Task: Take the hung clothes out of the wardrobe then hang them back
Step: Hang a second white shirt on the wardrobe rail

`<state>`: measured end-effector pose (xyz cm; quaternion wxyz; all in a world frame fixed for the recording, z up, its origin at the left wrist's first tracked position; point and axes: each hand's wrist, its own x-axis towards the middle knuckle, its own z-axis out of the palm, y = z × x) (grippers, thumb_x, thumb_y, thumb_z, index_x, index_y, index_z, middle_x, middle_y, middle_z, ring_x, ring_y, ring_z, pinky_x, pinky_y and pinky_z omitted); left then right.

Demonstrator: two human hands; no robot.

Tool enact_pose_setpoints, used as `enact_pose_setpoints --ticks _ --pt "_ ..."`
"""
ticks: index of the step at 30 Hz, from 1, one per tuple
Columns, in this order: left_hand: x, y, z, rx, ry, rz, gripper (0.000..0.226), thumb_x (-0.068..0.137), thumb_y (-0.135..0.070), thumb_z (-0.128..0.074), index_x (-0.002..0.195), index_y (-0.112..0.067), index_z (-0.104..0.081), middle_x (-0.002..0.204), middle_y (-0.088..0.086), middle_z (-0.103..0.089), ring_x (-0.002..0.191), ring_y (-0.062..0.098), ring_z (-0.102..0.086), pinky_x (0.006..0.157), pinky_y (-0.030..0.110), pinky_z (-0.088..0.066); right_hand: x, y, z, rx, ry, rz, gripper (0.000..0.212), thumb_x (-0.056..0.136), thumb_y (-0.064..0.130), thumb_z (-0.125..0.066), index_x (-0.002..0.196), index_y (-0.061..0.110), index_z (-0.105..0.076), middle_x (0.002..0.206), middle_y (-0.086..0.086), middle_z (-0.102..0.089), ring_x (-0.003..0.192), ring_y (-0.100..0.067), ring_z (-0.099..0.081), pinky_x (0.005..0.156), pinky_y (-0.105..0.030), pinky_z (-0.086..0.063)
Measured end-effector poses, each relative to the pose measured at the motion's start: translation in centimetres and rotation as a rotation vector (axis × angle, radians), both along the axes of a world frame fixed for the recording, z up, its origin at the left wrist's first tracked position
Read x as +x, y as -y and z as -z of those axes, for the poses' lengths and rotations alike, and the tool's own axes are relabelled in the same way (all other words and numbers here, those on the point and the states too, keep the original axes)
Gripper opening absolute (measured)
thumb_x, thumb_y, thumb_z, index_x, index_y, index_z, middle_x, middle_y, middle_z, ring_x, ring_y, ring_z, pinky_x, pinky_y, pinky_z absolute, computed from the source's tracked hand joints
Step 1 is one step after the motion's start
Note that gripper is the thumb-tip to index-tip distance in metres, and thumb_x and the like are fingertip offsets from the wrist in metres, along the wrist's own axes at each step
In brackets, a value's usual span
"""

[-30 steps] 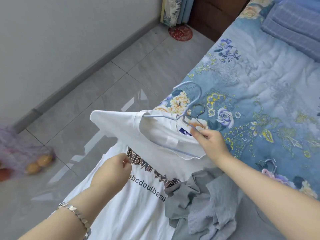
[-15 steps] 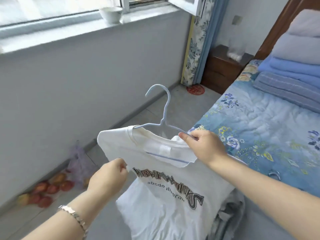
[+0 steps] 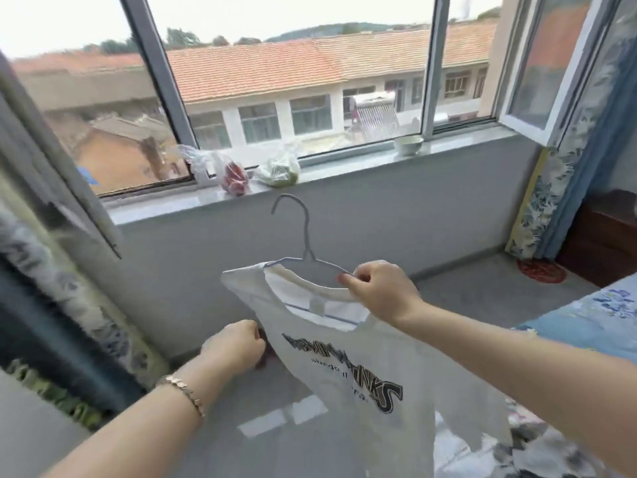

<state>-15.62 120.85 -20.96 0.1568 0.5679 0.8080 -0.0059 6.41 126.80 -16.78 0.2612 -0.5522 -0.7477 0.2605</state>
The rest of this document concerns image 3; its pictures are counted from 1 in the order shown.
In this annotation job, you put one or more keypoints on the person's right forearm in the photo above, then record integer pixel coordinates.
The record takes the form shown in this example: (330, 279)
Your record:
(522, 373)

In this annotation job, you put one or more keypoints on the person's left forearm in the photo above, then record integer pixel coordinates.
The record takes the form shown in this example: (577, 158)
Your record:
(139, 433)

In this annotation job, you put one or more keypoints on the white framed window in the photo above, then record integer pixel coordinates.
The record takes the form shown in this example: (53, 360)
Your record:
(159, 94)

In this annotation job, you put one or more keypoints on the red round mat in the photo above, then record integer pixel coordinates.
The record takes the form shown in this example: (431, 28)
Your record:
(541, 271)

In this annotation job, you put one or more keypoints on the blue floral bed quilt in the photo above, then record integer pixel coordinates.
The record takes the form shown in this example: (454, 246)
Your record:
(597, 313)

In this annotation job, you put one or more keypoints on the dark wooden nightstand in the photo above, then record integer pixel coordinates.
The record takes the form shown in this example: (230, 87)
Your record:
(602, 243)

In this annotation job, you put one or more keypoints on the pink fabric bundle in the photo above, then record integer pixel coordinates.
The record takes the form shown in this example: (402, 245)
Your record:
(235, 179)

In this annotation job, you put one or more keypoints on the blue floral curtain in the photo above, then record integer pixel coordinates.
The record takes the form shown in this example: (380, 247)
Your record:
(572, 169)
(59, 303)

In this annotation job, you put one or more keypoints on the white green bundle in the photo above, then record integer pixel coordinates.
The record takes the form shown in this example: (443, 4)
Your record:
(278, 171)

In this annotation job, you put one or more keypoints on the person's right hand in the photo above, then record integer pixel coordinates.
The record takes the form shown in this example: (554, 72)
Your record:
(388, 293)

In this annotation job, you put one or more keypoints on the small white cup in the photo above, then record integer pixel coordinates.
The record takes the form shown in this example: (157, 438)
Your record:
(408, 145)

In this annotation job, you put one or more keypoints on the white t-shirt black print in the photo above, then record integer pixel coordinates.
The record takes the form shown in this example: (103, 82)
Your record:
(373, 418)

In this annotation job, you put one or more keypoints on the clear plastic bag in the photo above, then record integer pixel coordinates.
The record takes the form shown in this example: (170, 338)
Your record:
(199, 159)

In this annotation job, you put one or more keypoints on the person's left hand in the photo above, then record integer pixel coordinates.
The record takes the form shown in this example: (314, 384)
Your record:
(234, 348)

